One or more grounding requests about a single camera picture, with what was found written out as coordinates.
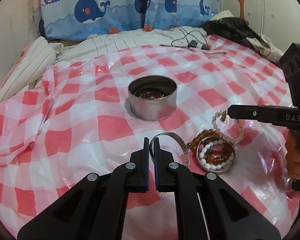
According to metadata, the red white checkered plastic sheet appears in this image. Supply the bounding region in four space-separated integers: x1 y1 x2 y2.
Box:
0 36 299 239

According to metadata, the cream spotted cloth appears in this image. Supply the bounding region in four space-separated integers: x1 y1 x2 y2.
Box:
246 34 283 63

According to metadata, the right hand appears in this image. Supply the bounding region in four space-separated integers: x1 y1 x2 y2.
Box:
285 131 300 180

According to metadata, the black jacket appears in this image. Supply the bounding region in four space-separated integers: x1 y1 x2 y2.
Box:
200 17 261 50

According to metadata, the white sliding wardrobe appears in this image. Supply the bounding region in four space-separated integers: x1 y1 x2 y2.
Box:
220 0 300 51

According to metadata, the jewelry pile in tin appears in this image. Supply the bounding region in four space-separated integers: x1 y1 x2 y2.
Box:
134 87 167 100

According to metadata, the white pearl bead bracelet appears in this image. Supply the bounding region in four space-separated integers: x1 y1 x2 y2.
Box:
198 139 235 170

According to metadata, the striped white bedding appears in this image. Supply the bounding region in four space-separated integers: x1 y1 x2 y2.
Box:
0 27 207 103

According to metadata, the black cable with adapters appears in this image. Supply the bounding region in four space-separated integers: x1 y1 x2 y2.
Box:
159 25 227 55

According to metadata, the silver wide bangle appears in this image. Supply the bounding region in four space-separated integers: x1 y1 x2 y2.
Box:
196 135 237 174

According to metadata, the round silver metal tin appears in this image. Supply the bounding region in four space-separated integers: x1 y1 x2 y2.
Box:
128 75 178 121

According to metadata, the brown amber bead bracelet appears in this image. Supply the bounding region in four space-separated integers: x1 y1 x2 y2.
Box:
186 128 237 167

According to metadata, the blue whale print curtain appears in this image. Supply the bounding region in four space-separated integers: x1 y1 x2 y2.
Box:
34 0 221 41

